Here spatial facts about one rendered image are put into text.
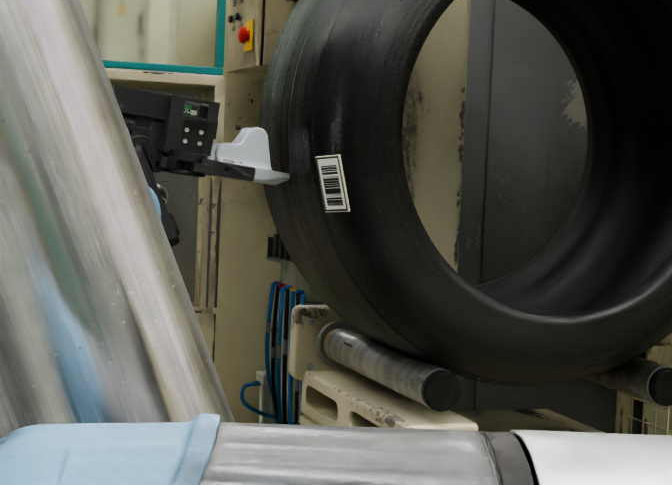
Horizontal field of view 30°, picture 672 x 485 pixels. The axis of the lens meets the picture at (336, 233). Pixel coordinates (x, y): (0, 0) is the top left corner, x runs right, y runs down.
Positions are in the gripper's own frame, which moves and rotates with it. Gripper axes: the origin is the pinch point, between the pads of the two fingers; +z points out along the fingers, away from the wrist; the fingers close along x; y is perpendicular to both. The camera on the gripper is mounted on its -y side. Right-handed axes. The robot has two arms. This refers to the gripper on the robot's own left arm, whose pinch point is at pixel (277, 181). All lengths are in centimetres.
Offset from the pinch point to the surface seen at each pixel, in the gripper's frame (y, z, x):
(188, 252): -12, 5, 63
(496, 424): -26.7, 38.8, 13.6
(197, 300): -20, 8, 63
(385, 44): 15.6, 5.8, -11.6
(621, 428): -27, 66, 25
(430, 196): 1.8, 28.9, 24.4
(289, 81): 11.2, -0.3, 0.5
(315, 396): -26.8, 16.0, 21.7
